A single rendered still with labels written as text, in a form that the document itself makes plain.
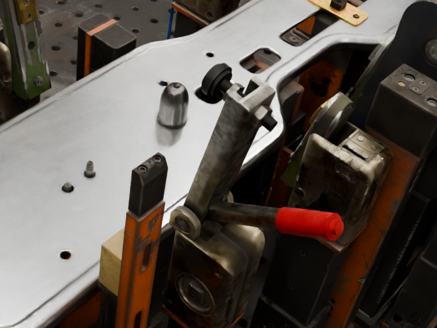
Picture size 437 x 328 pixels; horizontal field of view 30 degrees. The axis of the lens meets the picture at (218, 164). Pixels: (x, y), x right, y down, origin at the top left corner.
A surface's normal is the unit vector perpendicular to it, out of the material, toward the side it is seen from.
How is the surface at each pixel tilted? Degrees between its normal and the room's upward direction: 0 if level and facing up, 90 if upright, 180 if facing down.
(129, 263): 90
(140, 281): 90
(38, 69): 78
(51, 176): 0
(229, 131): 90
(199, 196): 90
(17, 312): 0
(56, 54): 0
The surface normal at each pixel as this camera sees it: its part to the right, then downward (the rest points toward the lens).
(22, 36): 0.78, 0.37
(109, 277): -0.63, 0.47
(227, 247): 0.15, -0.70
